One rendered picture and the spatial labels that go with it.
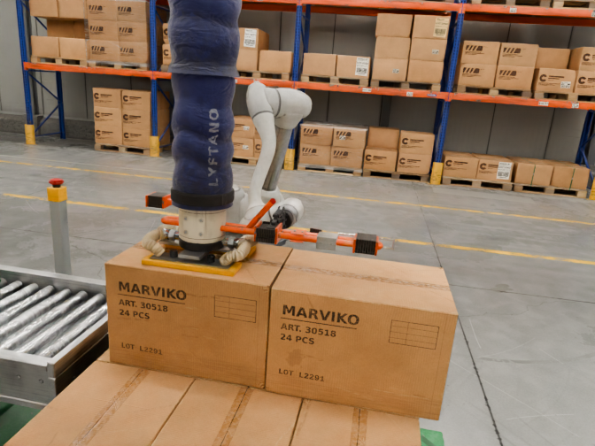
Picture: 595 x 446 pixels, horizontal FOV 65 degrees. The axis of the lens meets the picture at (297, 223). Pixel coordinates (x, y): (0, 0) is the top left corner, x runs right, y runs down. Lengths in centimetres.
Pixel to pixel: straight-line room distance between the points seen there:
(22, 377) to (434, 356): 143
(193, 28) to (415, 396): 138
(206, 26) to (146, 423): 125
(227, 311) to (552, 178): 823
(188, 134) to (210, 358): 79
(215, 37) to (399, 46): 734
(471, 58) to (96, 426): 816
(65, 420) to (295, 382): 73
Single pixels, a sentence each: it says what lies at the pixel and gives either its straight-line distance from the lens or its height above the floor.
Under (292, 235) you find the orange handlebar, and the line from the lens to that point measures 165.
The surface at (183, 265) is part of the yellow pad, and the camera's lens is 169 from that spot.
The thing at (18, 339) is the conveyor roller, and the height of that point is 54.
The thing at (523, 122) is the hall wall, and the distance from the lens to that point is 1047.
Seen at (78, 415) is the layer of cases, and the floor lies 54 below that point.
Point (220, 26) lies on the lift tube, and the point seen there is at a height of 175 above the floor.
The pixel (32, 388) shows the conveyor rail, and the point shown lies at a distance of 202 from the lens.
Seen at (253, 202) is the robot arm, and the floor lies 109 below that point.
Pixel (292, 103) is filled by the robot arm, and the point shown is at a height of 150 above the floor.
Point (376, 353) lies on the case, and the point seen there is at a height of 76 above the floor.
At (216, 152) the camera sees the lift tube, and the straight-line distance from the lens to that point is 161.
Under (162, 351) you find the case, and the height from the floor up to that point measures 63.
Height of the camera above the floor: 160
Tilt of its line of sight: 17 degrees down
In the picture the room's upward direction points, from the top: 4 degrees clockwise
